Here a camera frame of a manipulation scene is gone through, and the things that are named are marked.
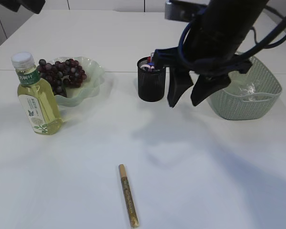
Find green scalloped glass plate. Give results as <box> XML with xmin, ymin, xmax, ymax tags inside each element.
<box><xmin>47</xmin><ymin>56</ymin><xmax>104</xmax><ymax>107</ymax></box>

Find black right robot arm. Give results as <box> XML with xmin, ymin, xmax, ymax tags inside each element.
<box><xmin>153</xmin><ymin>0</ymin><xmax>267</xmax><ymax>107</ymax></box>

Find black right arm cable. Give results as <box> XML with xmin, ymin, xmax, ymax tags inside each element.
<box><xmin>177</xmin><ymin>0</ymin><xmax>286</xmax><ymax>74</ymax></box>

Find black mesh pen holder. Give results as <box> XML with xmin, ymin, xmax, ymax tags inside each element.
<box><xmin>137</xmin><ymin>57</ymin><xmax>166</xmax><ymax>102</ymax></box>

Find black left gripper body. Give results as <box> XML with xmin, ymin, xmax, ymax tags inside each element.
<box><xmin>0</xmin><ymin>0</ymin><xmax>45</xmax><ymax>14</ymax></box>

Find pink capped scissors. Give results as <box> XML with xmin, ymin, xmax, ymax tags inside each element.
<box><xmin>140</xmin><ymin>64</ymin><xmax>155</xmax><ymax>72</ymax></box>

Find clear plastic sheet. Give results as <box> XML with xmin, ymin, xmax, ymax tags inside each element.
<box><xmin>238</xmin><ymin>83</ymin><xmax>256</xmax><ymax>101</ymax></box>

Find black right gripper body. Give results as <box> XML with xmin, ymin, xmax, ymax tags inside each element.
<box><xmin>154</xmin><ymin>47</ymin><xmax>253</xmax><ymax>78</ymax></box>

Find green woven plastic basket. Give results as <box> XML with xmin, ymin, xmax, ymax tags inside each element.
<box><xmin>207</xmin><ymin>56</ymin><xmax>282</xmax><ymax>121</ymax></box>

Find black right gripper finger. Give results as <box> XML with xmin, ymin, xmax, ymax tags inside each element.
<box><xmin>167</xmin><ymin>67</ymin><xmax>194</xmax><ymax>107</ymax></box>
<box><xmin>191</xmin><ymin>74</ymin><xmax>231</xmax><ymax>106</ymax></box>

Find artificial red grape bunch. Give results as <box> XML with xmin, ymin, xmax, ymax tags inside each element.
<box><xmin>37</xmin><ymin>58</ymin><xmax>88</xmax><ymax>97</ymax></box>

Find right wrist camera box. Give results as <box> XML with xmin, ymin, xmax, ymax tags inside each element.
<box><xmin>164</xmin><ymin>0</ymin><xmax>208</xmax><ymax>22</ymax></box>

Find blue capped scissors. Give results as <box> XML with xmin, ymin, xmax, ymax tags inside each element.
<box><xmin>147</xmin><ymin>62</ymin><xmax>155</xmax><ymax>69</ymax></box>

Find yellow tea bottle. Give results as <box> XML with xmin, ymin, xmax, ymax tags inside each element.
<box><xmin>11</xmin><ymin>52</ymin><xmax>63</xmax><ymax>135</ymax></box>

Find gold glitter marker pen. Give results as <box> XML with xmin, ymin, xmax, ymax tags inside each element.
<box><xmin>119</xmin><ymin>164</ymin><xmax>140</xmax><ymax>229</ymax></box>

